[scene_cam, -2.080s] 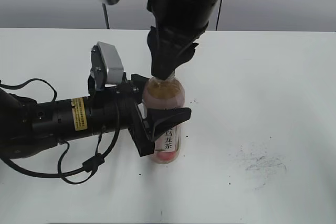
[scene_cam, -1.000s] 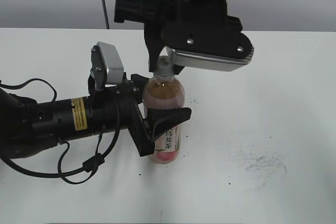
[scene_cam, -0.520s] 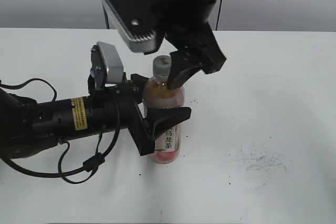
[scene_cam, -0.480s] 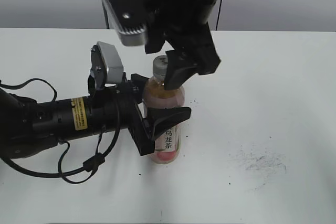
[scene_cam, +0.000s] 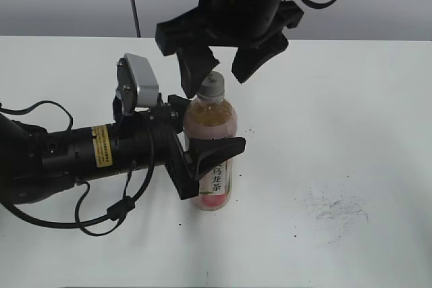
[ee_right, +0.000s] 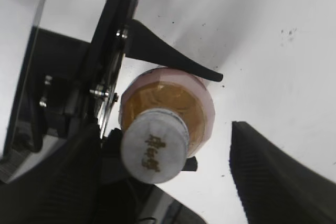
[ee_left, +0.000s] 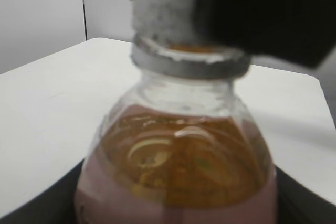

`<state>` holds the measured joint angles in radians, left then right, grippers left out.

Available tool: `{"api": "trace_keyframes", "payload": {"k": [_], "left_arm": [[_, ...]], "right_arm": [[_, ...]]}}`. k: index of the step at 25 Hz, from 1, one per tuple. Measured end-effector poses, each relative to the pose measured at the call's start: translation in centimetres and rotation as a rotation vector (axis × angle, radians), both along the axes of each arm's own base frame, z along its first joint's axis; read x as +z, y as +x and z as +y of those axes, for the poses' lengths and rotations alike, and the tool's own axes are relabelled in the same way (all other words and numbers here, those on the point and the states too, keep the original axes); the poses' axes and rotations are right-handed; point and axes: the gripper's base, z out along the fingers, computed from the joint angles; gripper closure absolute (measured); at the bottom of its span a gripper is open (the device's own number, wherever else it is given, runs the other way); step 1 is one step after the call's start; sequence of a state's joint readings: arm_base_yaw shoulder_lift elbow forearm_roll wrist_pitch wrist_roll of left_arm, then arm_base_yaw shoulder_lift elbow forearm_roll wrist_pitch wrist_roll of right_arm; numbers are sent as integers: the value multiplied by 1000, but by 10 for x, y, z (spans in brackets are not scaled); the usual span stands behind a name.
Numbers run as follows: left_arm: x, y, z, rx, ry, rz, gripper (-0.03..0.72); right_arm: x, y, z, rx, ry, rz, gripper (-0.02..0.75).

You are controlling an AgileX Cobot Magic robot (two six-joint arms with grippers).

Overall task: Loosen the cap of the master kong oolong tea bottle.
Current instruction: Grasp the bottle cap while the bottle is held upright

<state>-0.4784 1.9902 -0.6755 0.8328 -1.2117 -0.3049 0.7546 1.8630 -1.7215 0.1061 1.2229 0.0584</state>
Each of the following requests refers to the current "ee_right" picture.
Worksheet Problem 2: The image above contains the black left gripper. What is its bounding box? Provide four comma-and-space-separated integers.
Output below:
61, 0, 223, 138

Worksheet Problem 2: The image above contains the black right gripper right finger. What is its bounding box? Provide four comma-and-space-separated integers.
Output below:
229, 122, 335, 223

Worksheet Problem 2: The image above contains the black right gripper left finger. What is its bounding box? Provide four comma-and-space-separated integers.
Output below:
1, 125, 202, 223

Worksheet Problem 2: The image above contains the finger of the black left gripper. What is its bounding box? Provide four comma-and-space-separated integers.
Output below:
101, 129, 197, 184

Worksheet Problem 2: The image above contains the white bottle cap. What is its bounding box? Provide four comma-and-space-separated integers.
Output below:
121, 108, 189, 184

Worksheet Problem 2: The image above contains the oolong tea bottle pink label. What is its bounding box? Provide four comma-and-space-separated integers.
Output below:
119, 68, 215, 157

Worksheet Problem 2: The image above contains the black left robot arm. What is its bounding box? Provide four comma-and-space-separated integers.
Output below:
34, 0, 223, 183

